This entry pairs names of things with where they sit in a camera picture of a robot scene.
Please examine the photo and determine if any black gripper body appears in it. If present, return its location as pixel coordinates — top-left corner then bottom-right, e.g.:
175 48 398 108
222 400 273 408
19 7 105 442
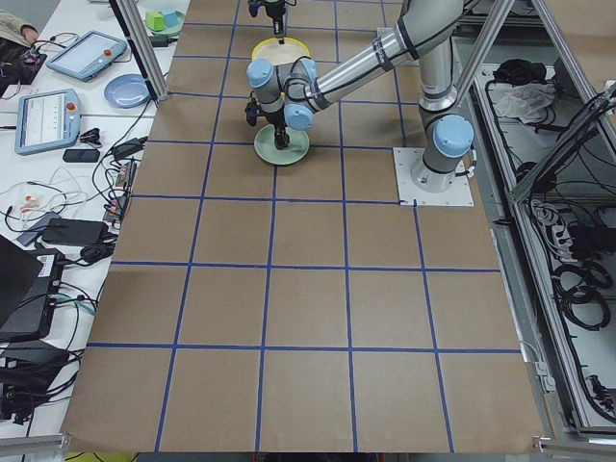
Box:
260 109 287 132
265 2 287 20

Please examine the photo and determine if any brown bun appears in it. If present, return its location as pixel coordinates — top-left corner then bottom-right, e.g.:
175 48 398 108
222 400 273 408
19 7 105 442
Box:
274 138 290 149

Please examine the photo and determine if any yellow top steamer layer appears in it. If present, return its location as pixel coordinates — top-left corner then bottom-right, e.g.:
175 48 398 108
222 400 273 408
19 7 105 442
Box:
251 38 311 65

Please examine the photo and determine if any light green plate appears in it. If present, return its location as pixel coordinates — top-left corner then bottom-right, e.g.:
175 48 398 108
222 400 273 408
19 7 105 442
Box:
253 125 310 166

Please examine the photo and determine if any blue block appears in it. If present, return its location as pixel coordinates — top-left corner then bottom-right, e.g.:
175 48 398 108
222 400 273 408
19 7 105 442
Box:
160 8 179 28

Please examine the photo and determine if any green plate with blocks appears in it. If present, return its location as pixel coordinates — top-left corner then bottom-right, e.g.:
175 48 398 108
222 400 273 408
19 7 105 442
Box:
144 8 185 37

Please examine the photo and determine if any green block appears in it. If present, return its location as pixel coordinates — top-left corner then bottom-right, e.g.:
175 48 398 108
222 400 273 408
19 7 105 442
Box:
144 11 166 32

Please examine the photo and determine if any blue plate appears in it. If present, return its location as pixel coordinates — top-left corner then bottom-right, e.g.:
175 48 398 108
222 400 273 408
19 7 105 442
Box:
103 74 150 109

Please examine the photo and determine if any far teach pendant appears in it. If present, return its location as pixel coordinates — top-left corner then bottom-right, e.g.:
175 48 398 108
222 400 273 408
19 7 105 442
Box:
45 31 128 82

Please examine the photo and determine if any teach pendant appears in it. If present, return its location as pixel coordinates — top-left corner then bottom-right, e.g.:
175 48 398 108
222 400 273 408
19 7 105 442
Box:
14 90 81 156
45 31 128 82

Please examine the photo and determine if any black small device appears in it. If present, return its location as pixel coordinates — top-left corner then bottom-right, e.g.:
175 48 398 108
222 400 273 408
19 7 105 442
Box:
63 148 100 164

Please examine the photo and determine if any black power adapter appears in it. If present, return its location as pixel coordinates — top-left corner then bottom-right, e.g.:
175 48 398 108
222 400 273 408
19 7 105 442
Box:
41 218 108 246

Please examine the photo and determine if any near teach pendant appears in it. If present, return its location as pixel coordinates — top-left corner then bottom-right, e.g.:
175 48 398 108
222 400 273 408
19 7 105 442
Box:
14 90 81 156

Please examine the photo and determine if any white crumpled cloth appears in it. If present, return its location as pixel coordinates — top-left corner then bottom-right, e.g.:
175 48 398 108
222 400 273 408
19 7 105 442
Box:
495 83 556 124

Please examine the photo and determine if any black laptop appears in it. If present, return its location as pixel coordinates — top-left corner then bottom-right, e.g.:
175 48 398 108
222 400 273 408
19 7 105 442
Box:
1 237 64 343

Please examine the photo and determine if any aluminium frame post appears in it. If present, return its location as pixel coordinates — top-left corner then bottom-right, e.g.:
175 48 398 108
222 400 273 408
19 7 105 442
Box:
109 0 168 105

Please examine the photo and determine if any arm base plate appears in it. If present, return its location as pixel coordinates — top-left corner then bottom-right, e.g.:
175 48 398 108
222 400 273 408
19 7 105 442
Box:
393 147 474 207

